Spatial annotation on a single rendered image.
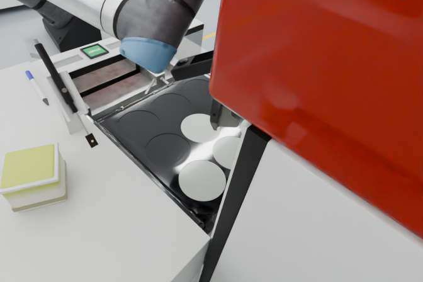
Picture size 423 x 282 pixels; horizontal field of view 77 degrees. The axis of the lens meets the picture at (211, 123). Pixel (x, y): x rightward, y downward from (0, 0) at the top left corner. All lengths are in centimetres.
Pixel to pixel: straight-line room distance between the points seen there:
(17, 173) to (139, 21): 28
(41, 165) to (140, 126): 27
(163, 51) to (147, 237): 28
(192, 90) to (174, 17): 40
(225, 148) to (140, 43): 34
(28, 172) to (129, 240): 17
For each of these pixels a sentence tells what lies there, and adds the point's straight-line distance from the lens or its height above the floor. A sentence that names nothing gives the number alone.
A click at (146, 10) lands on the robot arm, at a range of 41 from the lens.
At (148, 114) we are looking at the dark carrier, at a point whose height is 90.
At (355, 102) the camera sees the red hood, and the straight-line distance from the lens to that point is 17.
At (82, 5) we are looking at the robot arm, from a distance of 47.
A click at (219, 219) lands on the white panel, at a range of 37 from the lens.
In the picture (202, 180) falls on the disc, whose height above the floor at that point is 90.
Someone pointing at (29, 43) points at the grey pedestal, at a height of 82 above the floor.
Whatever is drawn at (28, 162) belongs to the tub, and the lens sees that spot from 48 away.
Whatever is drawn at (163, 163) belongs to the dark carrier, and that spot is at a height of 90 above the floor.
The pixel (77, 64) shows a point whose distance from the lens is 79.
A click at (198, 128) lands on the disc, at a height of 90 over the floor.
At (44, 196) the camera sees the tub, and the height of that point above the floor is 99.
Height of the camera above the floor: 138
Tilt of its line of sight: 45 degrees down
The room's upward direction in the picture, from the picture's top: 10 degrees clockwise
